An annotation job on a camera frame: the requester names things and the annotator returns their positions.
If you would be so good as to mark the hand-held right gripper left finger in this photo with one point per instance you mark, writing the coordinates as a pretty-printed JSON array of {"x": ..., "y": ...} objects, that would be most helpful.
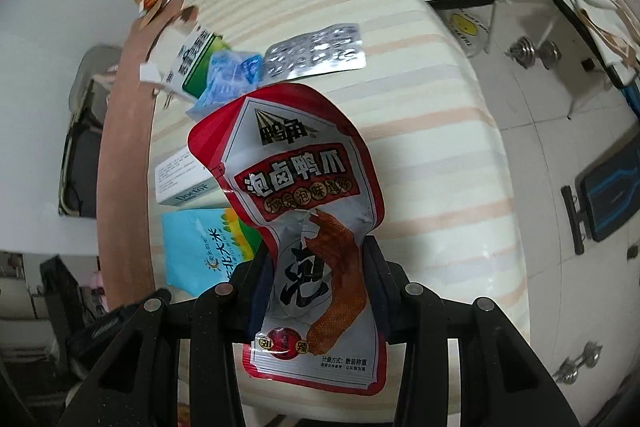
[{"x": 260, "y": 292}]

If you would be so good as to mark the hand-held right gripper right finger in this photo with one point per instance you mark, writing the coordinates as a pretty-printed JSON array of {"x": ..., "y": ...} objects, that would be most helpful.
[{"x": 376, "y": 287}]

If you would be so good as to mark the red and white snack packet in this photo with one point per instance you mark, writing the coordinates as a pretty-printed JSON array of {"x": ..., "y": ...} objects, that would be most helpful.
[{"x": 300, "y": 187}]

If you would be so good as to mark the light blue rice bag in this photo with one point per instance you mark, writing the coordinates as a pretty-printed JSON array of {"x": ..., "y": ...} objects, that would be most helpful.
[{"x": 210, "y": 247}]

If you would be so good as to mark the white and teal medicine box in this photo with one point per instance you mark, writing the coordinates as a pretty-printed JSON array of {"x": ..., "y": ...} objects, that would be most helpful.
[{"x": 180, "y": 179}]

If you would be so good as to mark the striped tablecloth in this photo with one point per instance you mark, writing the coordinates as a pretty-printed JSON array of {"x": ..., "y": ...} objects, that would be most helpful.
[{"x": 345, "y": 117}]

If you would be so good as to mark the blue plastic wrapper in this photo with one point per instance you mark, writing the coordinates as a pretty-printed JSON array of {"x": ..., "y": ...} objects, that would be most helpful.
[{"x": 227, "y": 79}]

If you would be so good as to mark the silver dumbbell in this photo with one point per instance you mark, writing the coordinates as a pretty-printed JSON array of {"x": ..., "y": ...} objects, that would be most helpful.
[
  {"x": 577, "y": 364},
  {"x": 534, "y": 52}
]

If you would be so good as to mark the black and blue exercise bench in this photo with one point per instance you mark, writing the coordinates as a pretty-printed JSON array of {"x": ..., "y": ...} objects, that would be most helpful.
[{"x": 600, "y": 207}]

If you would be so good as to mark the grey chair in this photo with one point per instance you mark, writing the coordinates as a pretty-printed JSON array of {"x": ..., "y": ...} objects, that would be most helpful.
[{"x": 82, "y": 132}]

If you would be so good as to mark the green and white medicine box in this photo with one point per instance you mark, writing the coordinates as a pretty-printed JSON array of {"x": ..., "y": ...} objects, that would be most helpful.
[{"x": 192, "y": 62}]

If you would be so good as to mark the silver pill blister pack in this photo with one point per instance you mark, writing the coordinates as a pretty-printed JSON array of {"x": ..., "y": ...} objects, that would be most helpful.
[{"x": 312, "y": 54}]

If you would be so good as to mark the yellow round floor sticker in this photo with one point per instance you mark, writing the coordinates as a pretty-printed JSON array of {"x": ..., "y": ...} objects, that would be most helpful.
[{"x": 464, "y": 26}]

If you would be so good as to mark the cream cloth on bench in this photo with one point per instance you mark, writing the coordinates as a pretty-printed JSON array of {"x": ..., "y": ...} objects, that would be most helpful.
[{"x": 602, "y": 14}]

